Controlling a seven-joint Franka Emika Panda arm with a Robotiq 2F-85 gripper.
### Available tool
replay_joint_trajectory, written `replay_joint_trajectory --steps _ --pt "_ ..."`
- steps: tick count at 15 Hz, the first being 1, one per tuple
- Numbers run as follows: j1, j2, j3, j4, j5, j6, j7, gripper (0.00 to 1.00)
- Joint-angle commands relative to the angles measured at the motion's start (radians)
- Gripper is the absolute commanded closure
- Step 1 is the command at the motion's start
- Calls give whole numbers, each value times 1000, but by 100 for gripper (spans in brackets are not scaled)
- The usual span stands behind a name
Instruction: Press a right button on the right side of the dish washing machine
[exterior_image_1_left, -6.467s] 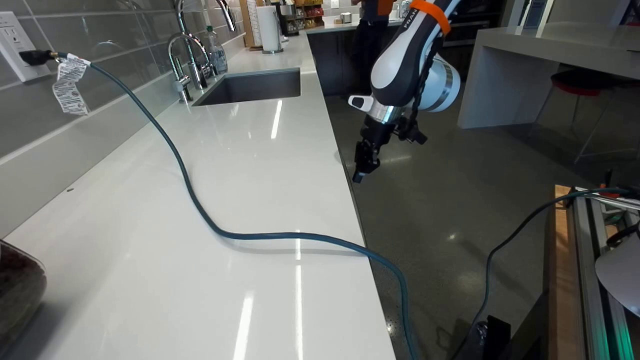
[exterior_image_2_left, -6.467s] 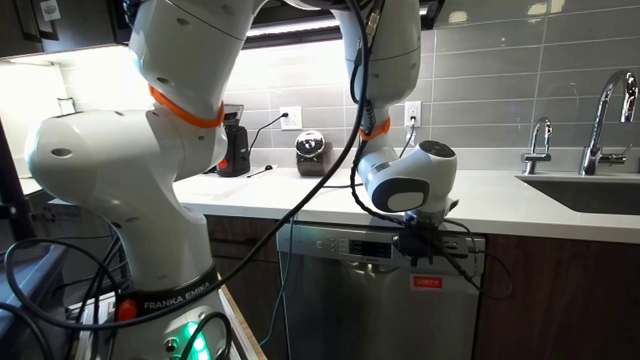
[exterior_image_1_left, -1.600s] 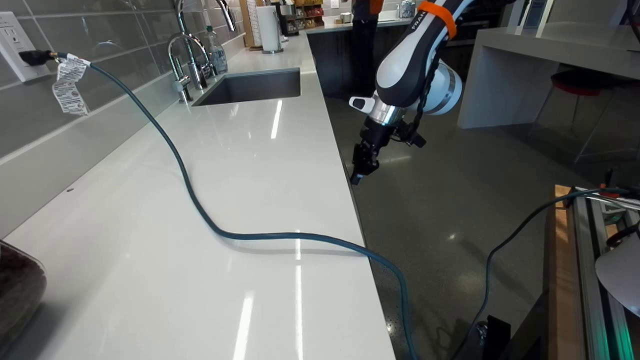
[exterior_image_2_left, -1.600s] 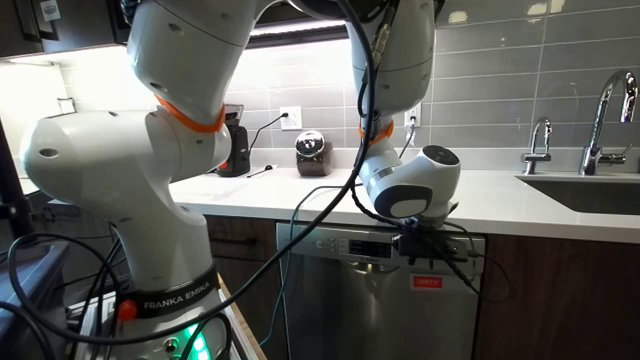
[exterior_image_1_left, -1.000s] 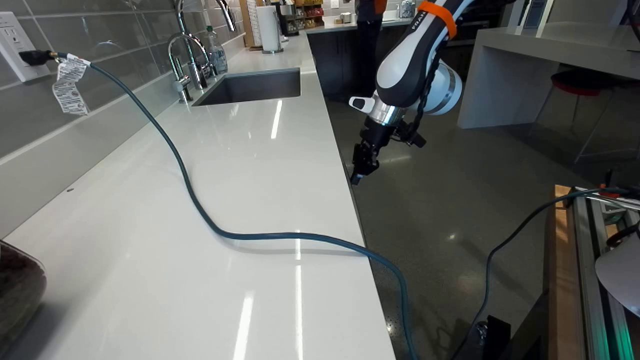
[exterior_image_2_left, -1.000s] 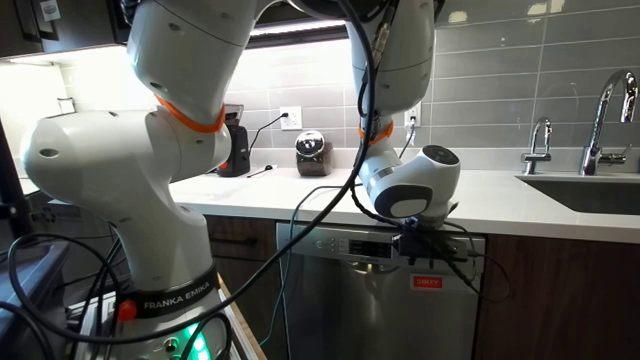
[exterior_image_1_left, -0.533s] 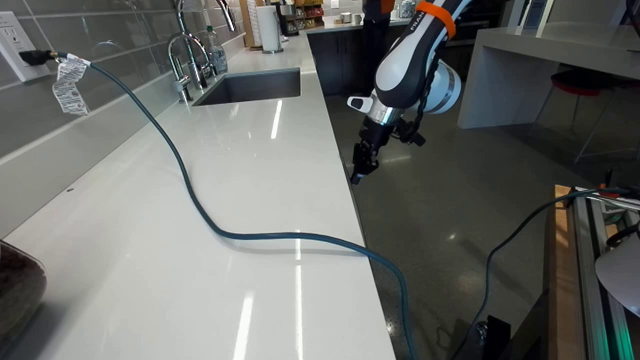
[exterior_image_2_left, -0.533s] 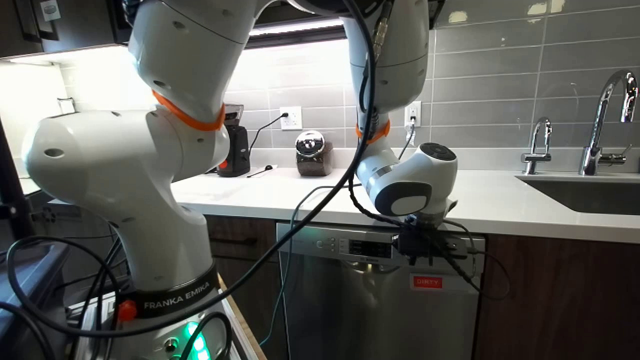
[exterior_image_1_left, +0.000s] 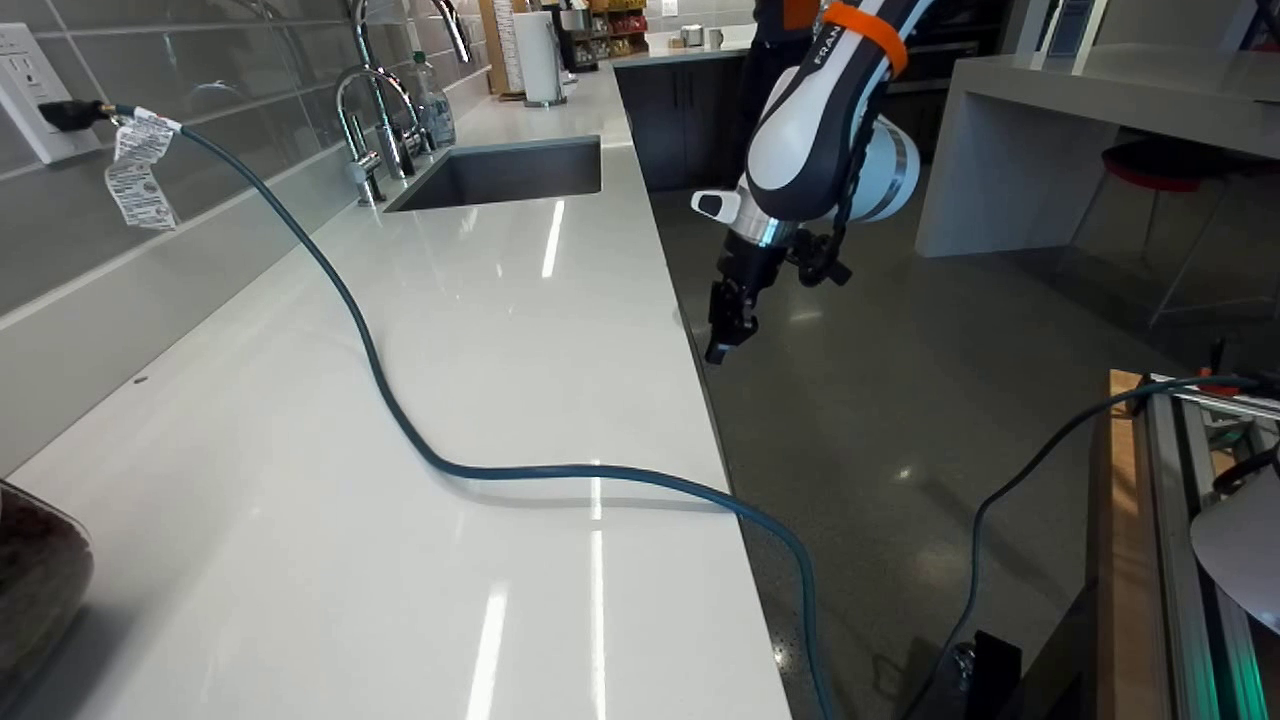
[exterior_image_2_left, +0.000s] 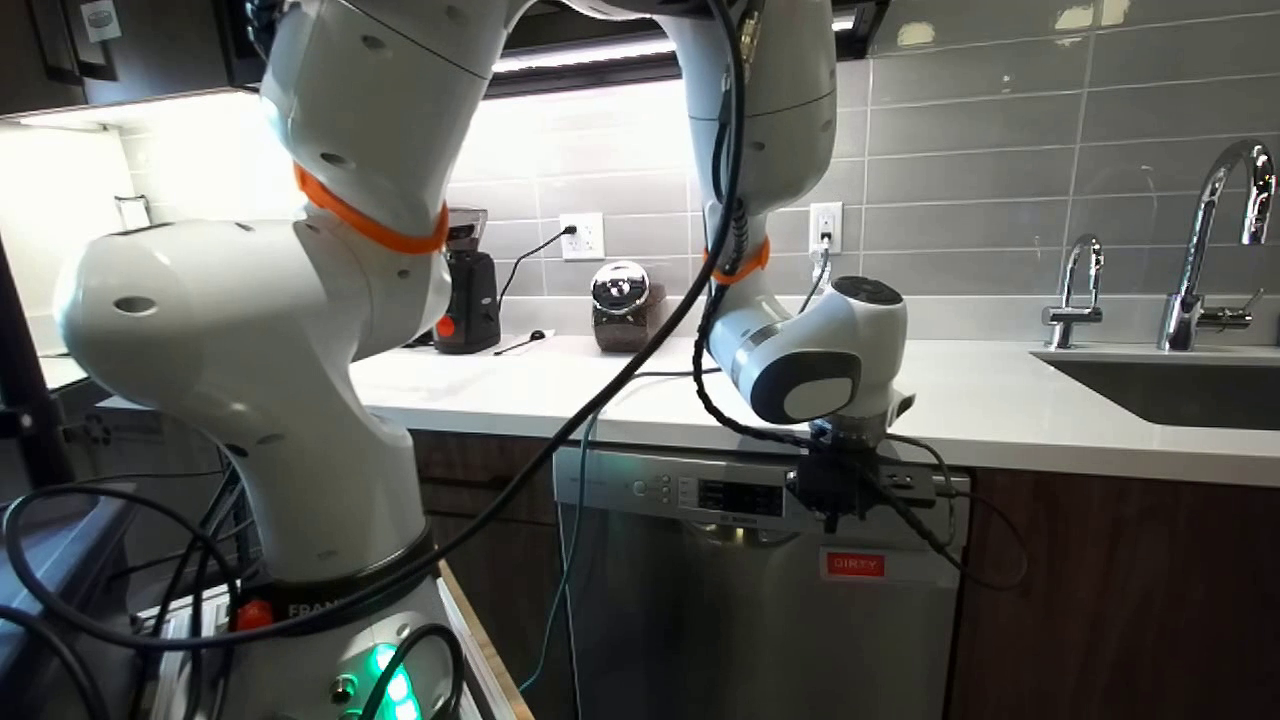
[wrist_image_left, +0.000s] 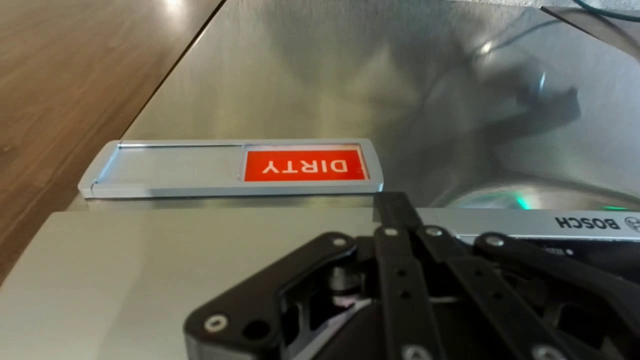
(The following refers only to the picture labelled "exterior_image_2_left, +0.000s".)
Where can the stainless steel dishwasher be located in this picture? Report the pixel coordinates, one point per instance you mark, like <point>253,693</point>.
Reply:
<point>740,640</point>

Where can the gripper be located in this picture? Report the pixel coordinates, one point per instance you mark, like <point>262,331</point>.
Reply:
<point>832,480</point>

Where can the steel sink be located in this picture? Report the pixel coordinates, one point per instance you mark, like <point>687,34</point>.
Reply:
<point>1180,390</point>

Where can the dark upper cabinet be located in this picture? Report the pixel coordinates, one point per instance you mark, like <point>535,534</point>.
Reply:
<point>150,50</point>

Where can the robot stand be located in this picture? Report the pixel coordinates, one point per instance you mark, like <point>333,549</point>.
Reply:
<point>480,650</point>

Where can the dark wood cabinet door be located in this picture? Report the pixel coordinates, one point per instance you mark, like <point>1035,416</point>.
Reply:
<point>1130,600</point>

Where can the small black brush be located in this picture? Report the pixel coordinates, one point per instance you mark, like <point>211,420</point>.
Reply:
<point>520,342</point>

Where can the under-cabinet light strip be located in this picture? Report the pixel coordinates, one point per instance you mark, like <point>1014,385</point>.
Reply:
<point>580,55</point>

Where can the tall chrome tap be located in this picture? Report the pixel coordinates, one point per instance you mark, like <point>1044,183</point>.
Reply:
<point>1195,260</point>

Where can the dark wood cabinet drawers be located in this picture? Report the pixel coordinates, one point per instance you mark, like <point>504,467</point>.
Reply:
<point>500,560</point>

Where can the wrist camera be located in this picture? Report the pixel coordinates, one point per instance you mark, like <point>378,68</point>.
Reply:
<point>915,487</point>

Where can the white wall socket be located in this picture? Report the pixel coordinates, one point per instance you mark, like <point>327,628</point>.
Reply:
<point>826,222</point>
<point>583,236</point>

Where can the red and white magnet sign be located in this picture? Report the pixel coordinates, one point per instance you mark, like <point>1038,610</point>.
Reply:
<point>855,564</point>

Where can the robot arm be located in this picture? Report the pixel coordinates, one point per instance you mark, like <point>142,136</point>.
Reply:
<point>250,330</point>

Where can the small chrome tap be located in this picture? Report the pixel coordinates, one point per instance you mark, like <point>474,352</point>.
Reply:
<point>1072,300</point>

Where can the chrome and brown knock box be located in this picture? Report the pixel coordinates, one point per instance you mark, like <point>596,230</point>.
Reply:
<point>622,300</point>

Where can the black coffee grinder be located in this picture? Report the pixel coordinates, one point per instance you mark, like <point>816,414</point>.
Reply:
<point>468,300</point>

